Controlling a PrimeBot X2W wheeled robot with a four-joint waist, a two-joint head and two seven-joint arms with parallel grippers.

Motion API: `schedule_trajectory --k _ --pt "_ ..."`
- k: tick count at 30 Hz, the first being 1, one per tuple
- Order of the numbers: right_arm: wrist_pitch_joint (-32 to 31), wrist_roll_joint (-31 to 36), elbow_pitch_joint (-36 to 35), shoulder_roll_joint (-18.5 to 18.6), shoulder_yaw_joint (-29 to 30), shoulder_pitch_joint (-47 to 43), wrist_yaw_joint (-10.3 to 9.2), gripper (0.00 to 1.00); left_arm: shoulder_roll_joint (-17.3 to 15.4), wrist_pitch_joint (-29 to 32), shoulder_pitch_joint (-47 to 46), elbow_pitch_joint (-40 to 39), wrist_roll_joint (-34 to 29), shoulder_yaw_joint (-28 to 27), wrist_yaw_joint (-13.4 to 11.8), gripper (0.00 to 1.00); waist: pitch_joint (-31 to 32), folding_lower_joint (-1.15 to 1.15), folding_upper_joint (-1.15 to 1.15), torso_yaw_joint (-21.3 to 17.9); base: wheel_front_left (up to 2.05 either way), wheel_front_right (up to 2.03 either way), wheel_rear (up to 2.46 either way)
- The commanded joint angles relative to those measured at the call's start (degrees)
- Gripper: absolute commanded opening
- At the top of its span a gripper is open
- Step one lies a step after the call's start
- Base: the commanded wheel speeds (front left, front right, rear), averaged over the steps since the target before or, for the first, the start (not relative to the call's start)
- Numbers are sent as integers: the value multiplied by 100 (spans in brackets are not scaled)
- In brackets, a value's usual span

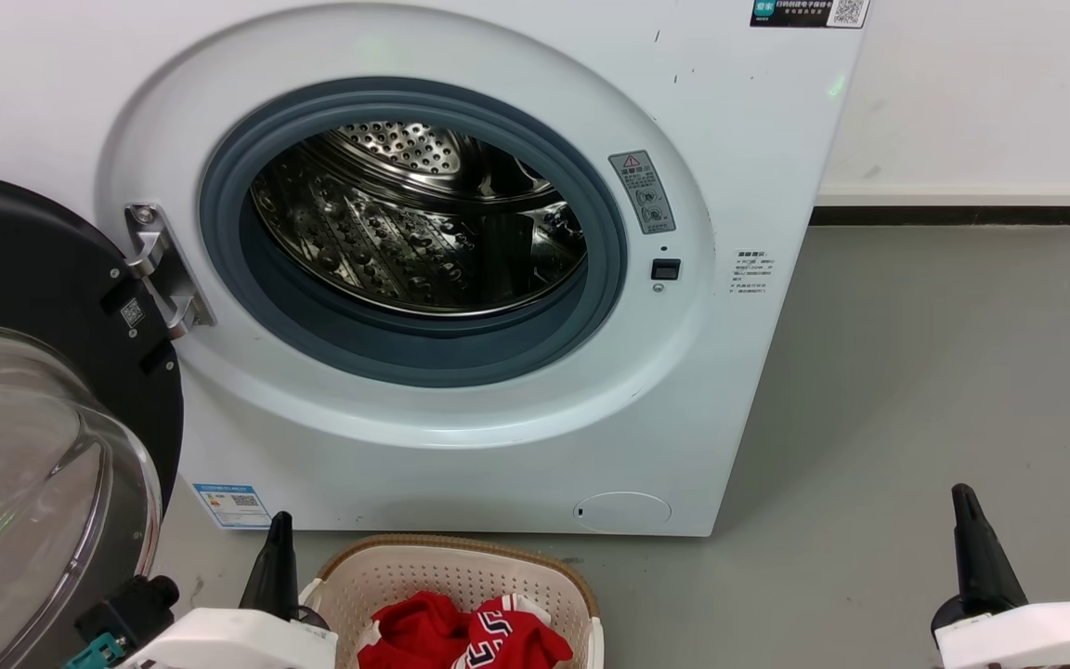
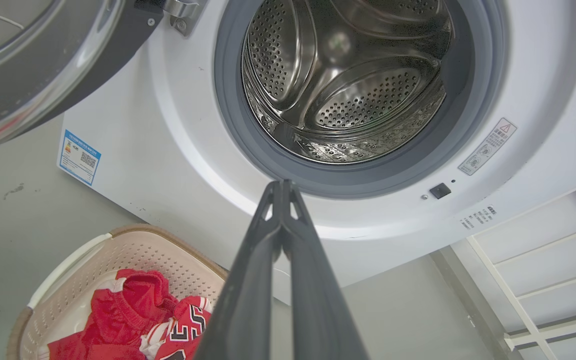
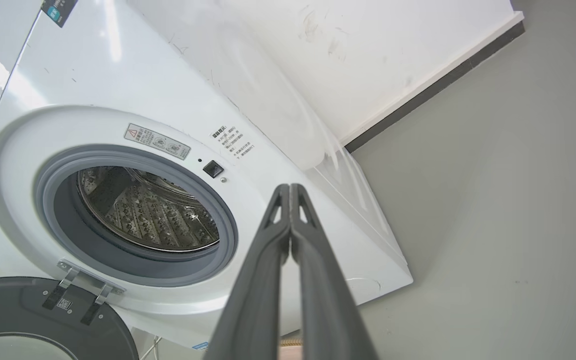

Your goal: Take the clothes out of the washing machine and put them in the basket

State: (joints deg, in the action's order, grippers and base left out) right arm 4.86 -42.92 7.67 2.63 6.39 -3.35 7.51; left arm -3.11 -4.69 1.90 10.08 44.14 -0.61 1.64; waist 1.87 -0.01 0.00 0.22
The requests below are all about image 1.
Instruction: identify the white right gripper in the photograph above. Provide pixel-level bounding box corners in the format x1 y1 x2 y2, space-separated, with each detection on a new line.
930 483 1070 669

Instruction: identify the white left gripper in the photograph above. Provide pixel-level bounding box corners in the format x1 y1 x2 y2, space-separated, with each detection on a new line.
117 511 339 669

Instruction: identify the red garment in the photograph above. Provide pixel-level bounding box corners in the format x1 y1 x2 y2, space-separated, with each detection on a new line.
357 591 575 669

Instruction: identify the cream plastic laundry basket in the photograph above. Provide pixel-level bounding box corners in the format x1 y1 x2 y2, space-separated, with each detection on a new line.
298 534 606 669

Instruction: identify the stainless steel washing machine drum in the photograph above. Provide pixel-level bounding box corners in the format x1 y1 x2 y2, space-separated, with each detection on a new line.
250 121 588 317

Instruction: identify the black washer door with glass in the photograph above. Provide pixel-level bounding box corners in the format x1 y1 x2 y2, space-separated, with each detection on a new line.
0 167 185 669

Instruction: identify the blue energy label sticker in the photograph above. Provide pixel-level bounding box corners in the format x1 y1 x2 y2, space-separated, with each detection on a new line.
193 483 272 531

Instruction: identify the grey rubber door gasket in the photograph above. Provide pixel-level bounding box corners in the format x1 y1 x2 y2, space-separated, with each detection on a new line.
199 76 629 388

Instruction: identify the white front-load washing machine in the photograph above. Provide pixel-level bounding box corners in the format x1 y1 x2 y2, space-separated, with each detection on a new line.
0 0 870 538

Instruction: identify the silver metal door hinge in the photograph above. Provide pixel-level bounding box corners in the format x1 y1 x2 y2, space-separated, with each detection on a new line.
124 203 216 340

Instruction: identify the round filter cover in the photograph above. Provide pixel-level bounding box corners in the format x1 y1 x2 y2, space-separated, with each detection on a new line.
575 492 672 535

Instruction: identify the white and black baseboard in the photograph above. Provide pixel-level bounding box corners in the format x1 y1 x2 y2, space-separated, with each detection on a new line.
811 181 1070 227

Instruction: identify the grey warning sticker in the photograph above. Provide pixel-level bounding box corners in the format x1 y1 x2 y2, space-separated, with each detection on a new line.
609 151 677 235

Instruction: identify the teal cable connector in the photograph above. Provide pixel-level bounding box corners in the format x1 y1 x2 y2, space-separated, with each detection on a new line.
66 632 127 669

